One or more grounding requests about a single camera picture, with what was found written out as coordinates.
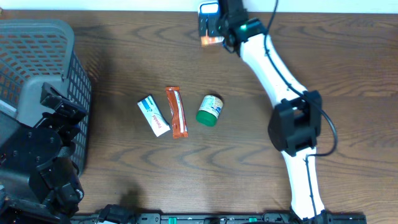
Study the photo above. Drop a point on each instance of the orange white snack packet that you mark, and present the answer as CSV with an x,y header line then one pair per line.
x,y
208,41

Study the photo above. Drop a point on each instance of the green lid white jar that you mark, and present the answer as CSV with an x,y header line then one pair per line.
x,y
209,110

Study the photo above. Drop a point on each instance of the orange snack bar wrapper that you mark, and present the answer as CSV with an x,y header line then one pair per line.
x,y
179,126

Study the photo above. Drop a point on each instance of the white Panadol medicine box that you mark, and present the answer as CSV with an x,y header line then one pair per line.
x,y
154,117

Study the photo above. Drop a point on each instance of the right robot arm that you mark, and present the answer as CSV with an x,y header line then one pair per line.
x,y
296,116

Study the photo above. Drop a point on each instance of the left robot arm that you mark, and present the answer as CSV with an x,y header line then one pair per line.
x,y
39,181

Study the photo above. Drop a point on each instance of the white barcode scanner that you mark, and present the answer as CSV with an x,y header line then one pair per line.
x,y
208,16

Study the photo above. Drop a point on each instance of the grey plastic basket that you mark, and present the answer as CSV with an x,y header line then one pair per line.
x,y
34,52

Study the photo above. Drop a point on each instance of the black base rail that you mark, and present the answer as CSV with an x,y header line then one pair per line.
x,y
116,214

